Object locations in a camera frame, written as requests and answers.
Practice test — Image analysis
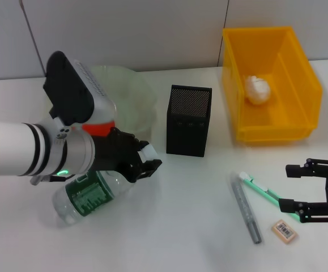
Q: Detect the green glass fruit plate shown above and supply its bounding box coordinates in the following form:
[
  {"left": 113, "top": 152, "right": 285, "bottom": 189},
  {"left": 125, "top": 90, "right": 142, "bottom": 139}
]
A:
[{"left": 89, "top": 65, "right": 157, "bottom": 143}]

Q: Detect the orange knitted toy fruit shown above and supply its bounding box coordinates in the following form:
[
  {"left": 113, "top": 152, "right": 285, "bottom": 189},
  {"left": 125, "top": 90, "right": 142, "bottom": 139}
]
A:
[{"left": 81, "top": 120, "right": 116, "bottom": 137}]

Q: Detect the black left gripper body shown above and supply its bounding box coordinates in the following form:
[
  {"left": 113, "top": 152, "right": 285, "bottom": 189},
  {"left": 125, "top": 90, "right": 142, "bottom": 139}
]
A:
[{"left": 91, "top": 126, "right": 142, "bottom": 182}]

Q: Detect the white paper ball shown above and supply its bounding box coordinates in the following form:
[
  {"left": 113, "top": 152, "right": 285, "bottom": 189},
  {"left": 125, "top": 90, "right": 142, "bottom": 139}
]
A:
[{"left": 244, "top": 74, "right": 272, "bottom": 106}]

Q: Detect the beige eraser with barcode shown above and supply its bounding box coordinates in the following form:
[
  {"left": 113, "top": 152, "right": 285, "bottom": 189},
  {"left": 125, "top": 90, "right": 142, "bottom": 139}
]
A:
[{"left": 271, "top": 219, "right": 299, "bottom": 243}]

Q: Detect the left wrist cable with plug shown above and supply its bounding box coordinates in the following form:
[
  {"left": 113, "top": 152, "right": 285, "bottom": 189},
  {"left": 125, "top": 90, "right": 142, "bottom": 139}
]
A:
[{"left": 29, "top": 173, "right": 74, "bottom": 186}]

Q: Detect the clear water bottle green label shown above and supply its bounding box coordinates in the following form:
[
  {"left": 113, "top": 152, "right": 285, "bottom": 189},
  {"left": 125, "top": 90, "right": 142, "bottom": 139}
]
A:
[{"left": 52, "top": 143, "right": 157, "bottom": 228}]

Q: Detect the yellow plastic bin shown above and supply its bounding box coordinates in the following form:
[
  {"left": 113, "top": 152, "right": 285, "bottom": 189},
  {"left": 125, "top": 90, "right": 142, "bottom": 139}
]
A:
[{"left": 221, "top": 26, "right": 323, "bottom": 143}]

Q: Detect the grey pen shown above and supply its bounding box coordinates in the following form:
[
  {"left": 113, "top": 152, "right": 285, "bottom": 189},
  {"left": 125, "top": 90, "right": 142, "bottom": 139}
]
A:
[{"left": 231, "top": 171, "right": 265, "bottom": 245}]

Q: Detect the green utility knife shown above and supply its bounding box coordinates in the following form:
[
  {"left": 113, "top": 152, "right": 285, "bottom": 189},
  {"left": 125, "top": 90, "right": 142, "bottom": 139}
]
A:
[{"left": 238, "top": 171, "right": 301, "bottom": 222}]

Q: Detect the black mesh pen holder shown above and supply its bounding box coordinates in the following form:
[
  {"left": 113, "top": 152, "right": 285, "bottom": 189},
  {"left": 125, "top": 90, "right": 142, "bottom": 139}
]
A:
[{"left": 165, "top": 84, "right": 213, "bottom": 158}]

